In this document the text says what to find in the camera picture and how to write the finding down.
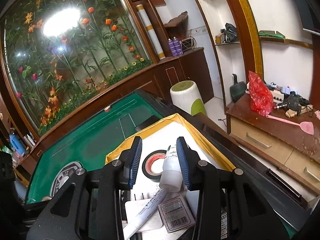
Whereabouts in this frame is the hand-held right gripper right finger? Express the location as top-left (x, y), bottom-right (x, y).
top-left (176, 137), bottom-right (290, 240)

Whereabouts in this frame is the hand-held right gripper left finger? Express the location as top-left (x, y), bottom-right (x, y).
top-left (26, 135), bottom-right (143, 240)

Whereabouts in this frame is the black tape roll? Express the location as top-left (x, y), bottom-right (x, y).
top-left (142, 149), bottom-right (167, 183)

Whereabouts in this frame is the white bottle green label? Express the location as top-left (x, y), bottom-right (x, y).
top-left (159, 144), bottom-right (184, 193)

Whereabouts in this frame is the yellow-taped white foam box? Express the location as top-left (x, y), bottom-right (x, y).
top-left (105, 113), bottom-right (237, 240)

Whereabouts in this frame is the small white barcode box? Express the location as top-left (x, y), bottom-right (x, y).
top-left (157, 194), bottom-right (196, 233)

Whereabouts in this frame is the white marker pen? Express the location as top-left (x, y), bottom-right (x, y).
top-left (122, 189), bottom-right (170, 240)

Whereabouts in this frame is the white power adapter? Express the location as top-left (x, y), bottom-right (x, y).
top-left (124, 199), bottom-right (170, 232)

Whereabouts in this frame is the white green round stool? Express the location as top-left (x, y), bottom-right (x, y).
top-left (170, 80), bottom-right (207, 117)

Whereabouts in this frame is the grey table control panel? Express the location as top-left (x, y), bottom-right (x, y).
top-left (42, 162), bottom-right (83, 202)

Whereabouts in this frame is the wooden drawer cabinet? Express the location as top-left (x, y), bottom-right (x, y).
top-left (226, 94), bottom-right (320, 195)

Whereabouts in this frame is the red plastic bag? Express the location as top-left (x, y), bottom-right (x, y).
top-left (247, 70), bottom-right (274, 117)

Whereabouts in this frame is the white power strip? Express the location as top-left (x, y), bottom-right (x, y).
top-left (246, 81), bottom-right (292, 103)

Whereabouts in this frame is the blue plastic container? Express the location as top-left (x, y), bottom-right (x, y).
top-left (9, 133), bottom-right (27, 155)

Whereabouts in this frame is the glass flower display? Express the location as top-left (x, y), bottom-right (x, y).
top-left (0, 0), bottom-right (160, 137)

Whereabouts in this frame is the black hand tool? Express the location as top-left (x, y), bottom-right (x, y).
top-left (274, 95), bottom-right (313, 117)

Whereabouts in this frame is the pink fly swatter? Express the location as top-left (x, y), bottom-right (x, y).
top-left (265, 114), bottom-right (315, 135)

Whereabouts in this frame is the rolled white poster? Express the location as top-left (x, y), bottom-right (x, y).
top-left (136, 4), bottom-right (166, 60)

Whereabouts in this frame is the black bag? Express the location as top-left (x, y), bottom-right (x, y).
top-left (215, 23), bottom-right (239, 44)

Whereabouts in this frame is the brown wooden carving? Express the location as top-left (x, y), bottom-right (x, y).
top-left (164, 11), bottom-right (188, 30)

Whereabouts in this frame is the green flat item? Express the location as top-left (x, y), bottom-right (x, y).
top-left (259, 30), bottom-right (285, 38)

